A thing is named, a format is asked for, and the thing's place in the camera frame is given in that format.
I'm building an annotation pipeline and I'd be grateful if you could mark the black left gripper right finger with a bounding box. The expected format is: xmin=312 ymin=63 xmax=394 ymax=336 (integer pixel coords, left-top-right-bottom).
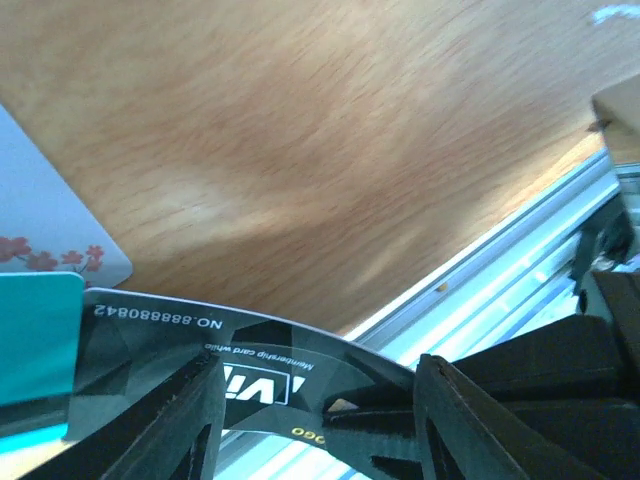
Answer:
xmin=413 ymin=354 xmax=600 ymax=479

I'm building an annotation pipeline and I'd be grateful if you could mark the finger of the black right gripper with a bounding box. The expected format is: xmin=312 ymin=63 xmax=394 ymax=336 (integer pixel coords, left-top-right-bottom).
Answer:
xmin=323 ymin=412 xmax=423 ymax=479

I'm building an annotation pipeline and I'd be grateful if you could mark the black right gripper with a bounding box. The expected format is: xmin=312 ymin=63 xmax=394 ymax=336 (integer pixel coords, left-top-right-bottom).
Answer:
xmin=451 ymin=199 xmax=639 ymax=409

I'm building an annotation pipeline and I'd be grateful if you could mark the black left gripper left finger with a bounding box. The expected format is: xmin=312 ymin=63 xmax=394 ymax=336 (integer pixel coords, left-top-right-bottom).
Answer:
xmin=23 ymin=351 xmax=226 ymax=480

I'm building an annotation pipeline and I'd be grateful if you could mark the black vip card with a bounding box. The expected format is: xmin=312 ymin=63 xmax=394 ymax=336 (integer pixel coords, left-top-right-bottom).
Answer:
xmin=67 ymin=288 xmax=414 ymax=450

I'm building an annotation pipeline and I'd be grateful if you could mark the teal card right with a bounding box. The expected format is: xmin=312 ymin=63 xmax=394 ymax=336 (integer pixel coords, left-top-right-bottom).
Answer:
xmin=1 ymin=272 xmax=85 ymax=453

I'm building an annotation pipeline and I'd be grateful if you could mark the white floral card in pile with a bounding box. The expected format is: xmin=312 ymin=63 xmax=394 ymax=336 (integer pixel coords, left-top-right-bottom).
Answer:
xmin=1 ymin=109 xmax=133 ymax=287

